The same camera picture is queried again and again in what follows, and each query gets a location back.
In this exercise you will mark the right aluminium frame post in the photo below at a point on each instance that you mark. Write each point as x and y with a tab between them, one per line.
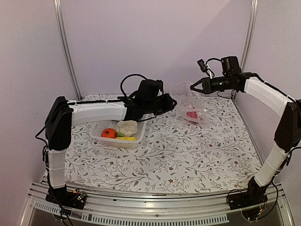
250	32

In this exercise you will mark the left aluminium frame post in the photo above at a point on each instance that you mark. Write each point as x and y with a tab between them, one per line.
66	49

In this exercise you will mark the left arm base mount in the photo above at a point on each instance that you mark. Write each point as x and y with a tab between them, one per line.
61	196

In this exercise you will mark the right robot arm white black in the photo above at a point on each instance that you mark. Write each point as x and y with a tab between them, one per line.
278	117

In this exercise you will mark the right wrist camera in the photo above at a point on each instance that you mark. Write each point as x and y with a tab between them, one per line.
205	69

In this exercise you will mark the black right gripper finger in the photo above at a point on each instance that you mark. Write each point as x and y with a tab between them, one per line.
194	85
199	90

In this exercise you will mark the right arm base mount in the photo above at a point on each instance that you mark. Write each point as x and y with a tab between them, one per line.
251	210

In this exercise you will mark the clear zip top bag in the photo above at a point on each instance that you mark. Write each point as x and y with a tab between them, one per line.
189	101

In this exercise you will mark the yellow toy corn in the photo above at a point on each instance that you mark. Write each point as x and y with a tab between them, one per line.
127	138

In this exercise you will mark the red toy pepper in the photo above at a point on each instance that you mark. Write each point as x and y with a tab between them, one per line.
194	117

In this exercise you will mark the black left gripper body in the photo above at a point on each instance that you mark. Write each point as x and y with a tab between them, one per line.
153	107

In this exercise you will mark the floral patterned table mat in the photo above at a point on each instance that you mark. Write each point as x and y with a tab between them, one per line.
169	155

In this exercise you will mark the aluminium frame post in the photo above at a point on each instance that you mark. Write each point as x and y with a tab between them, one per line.
66	49
250	32

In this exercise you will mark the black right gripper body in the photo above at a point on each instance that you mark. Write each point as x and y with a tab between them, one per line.
213	88

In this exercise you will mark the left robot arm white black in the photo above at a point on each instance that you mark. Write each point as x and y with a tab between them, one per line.
65	114

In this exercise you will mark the white perforated plastic basket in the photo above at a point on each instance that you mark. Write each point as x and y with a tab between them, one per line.
127	142

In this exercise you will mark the white toy cauliflower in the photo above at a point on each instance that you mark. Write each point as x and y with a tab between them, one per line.
126	128

